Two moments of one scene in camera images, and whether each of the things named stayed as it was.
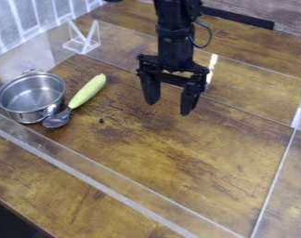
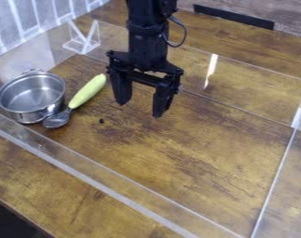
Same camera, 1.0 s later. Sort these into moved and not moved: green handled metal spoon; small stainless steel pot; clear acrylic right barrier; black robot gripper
Moved: black robot gripper
Not moved: small stainless steel pot; clear acrylic right barrier; green handled metal spoon
